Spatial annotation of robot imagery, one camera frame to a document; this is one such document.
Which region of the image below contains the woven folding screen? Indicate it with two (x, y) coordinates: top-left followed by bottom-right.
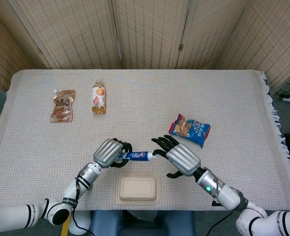
(0, 0), (290, 94)

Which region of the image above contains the peach juice plastic bottle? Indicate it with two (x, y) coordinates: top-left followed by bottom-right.
(91, 80), (106, 115)

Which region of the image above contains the blue biscuit snack bag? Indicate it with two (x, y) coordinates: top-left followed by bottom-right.
(169, 113), (211, 149)

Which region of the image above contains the yellow floor tape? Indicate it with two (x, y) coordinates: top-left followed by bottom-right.
(61, 218), (72, 236)

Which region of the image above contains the light woven tablecloth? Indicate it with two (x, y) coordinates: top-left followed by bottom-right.
(0, 69), (290, 212)

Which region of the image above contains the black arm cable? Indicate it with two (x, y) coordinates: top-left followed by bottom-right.
(205, 210), (234, 236)
(70, 178), (93, 234)

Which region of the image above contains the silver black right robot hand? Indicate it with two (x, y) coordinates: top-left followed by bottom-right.
(151, 134), (201, 179)

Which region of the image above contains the blue white toothpaste tube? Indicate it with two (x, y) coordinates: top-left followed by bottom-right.
(119, 150), (158, 163)

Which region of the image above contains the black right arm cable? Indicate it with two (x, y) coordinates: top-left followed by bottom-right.
(205, 210), (234, 236)

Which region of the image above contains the beige pulp lunch box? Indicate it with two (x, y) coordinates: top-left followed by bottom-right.
(116, 173), (160, 205)

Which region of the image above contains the brown sauce spout pouch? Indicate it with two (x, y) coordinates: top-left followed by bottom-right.
(50, 88), (76, 123)

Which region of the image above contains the white rounded robot cover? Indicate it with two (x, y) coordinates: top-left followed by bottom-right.
(68, 210), (91, 236)

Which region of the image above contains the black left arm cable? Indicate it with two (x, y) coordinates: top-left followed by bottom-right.
(70, 178), (93, 234)

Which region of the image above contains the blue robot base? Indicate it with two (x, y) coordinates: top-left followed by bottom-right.
(90, 210), (196, 236)

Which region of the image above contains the black floor cable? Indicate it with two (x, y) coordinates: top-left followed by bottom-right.
(277, 83), (290, 98)

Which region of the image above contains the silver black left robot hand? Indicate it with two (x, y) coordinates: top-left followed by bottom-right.
(93, 138), (133, 169)

